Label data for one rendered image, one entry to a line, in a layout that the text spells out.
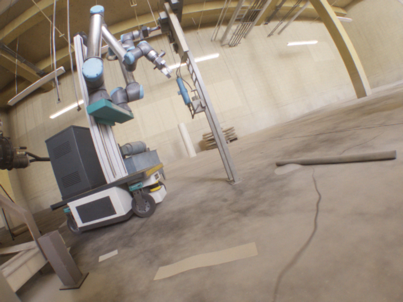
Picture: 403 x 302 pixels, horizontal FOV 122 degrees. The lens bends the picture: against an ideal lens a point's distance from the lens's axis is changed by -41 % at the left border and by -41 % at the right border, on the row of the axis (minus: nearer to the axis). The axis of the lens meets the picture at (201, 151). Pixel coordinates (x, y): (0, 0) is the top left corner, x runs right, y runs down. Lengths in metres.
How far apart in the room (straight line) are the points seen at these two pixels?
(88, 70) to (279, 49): 11.80
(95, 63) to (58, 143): 0.70
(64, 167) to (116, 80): 8.68
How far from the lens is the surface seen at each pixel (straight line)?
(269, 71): 11.27
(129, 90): 1.92
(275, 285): 0.49
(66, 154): 1.60
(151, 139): 8.96
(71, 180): 1.60
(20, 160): 2.13
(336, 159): 1.15
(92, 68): 1.34
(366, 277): 0.47
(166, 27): 1.86
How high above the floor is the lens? 0.36
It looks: 2 degrees down
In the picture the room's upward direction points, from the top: 20 degrees counter-clockwise
